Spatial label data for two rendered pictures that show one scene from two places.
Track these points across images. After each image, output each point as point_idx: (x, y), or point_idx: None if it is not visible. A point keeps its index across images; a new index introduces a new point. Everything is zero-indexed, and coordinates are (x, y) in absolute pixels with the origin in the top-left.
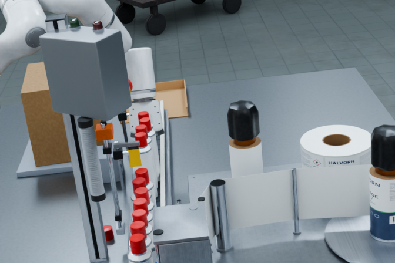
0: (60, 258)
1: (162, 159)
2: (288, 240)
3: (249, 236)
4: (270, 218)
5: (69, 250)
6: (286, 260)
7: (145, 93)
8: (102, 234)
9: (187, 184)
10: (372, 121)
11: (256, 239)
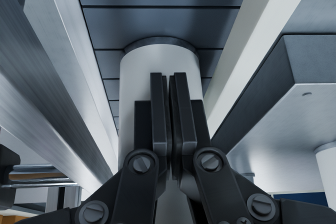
0: (3, 143)
1: (228, 98)
2: (319, 172)
3: (282, 170)
4: (314, 198)
5: (7, 136)
6: (293, 179)
7: None
8: (81, 191)
9: (298, 5)
10: None
11: (287, 172)
